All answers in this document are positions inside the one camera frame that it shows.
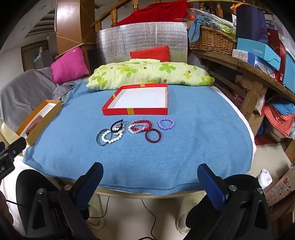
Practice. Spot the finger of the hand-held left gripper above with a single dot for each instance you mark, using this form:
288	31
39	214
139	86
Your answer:
16	146

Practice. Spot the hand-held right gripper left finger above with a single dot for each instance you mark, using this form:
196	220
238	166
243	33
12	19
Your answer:
92	182

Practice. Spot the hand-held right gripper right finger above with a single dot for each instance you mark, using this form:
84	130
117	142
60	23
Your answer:
209	182

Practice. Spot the silver bangle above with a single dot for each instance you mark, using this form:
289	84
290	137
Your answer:
98	138

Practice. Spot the maroon bangle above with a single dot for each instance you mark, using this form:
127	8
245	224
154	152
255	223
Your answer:
147	139

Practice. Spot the red cardboard tray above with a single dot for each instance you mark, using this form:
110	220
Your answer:
138	98

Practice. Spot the person's left forearm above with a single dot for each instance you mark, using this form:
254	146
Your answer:
4	207

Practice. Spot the orange cardboard box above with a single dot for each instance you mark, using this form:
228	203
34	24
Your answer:
41	129

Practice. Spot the blue towel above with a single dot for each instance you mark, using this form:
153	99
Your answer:
184	150

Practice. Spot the grey cloth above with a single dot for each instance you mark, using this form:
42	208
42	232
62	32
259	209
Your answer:
23	97

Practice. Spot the white plastic bottle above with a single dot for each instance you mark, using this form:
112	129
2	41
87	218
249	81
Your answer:
265	178

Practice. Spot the floral cardboard box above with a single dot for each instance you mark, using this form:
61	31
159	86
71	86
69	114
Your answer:
281	187

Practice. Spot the window grille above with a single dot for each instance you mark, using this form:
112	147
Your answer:
30	55

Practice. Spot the pile of folded cloths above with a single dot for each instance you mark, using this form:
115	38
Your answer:
278	117

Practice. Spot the pink pillow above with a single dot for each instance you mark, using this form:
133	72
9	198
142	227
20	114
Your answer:
69	65

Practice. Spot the wooden bench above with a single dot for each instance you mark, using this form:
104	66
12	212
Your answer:
253	78

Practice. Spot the green floral pillow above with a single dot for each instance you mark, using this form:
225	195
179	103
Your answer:
143	71

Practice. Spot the white printed small box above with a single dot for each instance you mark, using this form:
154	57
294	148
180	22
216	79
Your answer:
239	55

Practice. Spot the brown wooden cabinet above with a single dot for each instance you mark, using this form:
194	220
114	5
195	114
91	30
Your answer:
69	23

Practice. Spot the red carton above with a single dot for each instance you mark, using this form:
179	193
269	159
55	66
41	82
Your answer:
277	60

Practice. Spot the wicker basket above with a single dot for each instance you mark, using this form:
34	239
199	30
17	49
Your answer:
212	41

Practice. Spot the small red pillow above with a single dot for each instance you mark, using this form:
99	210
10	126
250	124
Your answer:
152	53

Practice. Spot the light blue flat box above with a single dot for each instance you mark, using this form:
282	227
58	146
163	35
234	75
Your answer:
258	49

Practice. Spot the silver foil insulated box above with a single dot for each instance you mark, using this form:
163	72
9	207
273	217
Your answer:
143	37

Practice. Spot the blue cloth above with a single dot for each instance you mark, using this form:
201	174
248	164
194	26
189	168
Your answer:
198	25

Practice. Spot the wooden railing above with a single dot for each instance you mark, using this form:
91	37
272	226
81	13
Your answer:
114	17

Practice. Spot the navy bag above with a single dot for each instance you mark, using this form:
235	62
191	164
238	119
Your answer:
251	23

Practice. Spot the large red cloth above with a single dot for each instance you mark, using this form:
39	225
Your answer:
156	12

